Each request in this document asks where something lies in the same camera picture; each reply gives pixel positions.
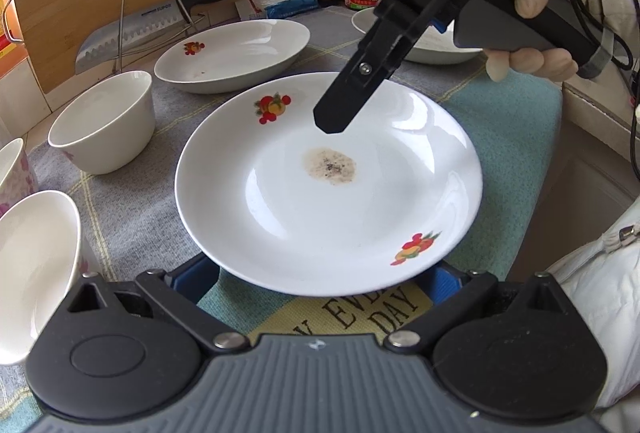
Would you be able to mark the orange cooking wine bottle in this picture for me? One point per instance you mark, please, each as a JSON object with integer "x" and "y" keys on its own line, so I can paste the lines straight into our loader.
{"x": 7, "y": 28}

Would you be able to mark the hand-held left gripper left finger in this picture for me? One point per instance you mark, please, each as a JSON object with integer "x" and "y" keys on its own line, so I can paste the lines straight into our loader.
{"x": 196, "y": 274}

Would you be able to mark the white bowl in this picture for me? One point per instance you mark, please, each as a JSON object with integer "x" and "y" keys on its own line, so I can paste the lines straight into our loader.
{"x": 35, "y": 273}
{"x": 100, "y": 128}

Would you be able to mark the person's white jacket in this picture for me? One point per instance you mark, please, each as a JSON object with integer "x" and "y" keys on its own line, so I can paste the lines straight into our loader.
{"x": 600, "y": 293}

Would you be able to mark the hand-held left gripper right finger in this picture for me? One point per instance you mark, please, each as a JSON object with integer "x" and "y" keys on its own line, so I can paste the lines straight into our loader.
{"x": 441, "y": 284}

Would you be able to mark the grey and green checked cloth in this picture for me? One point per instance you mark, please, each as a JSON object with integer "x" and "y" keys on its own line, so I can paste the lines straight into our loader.
{"x": 135, "y": 213}

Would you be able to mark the pink floral white cup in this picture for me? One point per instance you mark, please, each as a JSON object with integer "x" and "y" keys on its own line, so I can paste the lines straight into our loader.
{"x": 12, "y": 173}

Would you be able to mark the stained white fruit-print plate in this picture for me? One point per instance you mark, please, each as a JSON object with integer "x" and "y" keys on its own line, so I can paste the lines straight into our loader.
{"x": 330, "y": 213}

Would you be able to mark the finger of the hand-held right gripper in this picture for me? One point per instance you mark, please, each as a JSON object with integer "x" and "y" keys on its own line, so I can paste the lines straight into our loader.
{"x": 350, "y": 93}

